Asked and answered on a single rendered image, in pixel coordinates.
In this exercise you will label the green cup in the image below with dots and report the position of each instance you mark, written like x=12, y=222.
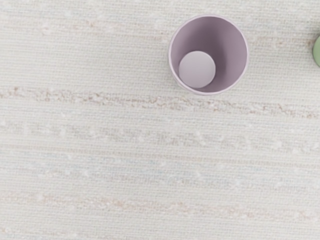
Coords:
x=317, y=51

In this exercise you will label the lilac cup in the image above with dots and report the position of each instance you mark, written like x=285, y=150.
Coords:
x=212, y=35

